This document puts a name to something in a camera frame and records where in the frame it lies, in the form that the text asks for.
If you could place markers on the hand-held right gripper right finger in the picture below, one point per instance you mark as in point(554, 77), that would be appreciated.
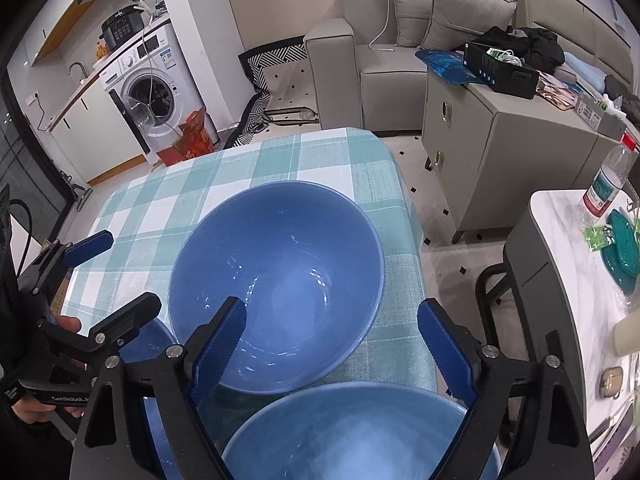
point(445, 355)

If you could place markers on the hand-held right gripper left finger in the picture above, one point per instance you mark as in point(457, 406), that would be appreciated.
point(220, 350)

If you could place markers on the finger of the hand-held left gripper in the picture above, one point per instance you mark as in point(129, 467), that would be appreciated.
point(90, 247)
point(132, 317)

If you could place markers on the blue ceramic bowl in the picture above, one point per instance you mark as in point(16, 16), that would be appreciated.
point(350, 435)
point(150, 342)
point(300, 260)

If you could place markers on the person's left forearm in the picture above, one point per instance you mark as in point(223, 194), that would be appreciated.
point(32, 450)

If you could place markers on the teal plastic plates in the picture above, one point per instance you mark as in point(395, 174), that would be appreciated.
point(622, 255)

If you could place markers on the person's left hand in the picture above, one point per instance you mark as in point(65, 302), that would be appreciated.
point(35, 410)

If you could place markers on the grey floor mop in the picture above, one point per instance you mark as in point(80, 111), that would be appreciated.
point(82, 197)

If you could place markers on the black chair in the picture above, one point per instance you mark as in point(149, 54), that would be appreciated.
point(530, 290)

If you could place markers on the white counter cabinet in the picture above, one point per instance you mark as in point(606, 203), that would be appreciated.
point(105, 125)

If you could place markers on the red cardboard box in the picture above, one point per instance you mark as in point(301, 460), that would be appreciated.
point(192, 140)

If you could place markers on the white marble table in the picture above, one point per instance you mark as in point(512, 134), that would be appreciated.
point(575, 270)

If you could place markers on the beige earbuds case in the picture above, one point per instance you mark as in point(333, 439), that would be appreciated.
point(612, 384)

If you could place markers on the chrome faucet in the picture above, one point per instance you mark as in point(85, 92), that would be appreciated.
point(77, 67)

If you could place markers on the cream cup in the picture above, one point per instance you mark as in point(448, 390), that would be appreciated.
point(627, 337)

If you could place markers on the green packet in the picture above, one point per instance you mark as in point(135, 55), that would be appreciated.
point(597, 237)

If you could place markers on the white washing machine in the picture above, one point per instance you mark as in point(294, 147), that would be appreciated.
point(165, 67)

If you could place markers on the grey side cabinet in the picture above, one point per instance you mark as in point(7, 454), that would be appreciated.
point(500, 160)

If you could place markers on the teal checked tablecloth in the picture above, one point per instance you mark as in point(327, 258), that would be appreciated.
point(310, 160)

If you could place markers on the black pressure cooker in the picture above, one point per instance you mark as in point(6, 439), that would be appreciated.
point(122, 27)

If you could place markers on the clear water bottle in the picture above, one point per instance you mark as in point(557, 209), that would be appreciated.
point(605, 185)

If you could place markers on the grey sofa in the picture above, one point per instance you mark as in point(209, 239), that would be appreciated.
point(385, 90)

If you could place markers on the white tissue box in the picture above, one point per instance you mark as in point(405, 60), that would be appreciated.
point(600, 115)

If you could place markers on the black cardboard box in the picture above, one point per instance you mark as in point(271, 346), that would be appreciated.
point(505, 75)

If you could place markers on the blue plastic bag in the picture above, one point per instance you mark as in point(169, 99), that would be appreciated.
point(445, 65)

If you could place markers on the light blue cloth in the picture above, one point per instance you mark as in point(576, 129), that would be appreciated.
point(585, 72)

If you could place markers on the black clothes pile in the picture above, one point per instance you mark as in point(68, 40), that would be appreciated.
point(535, 45)

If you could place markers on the grey sofa cushion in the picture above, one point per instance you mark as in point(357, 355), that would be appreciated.
point(412, 10)
point(465, 15)

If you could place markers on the white wall socket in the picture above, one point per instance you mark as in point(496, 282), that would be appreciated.
point(33, 98)

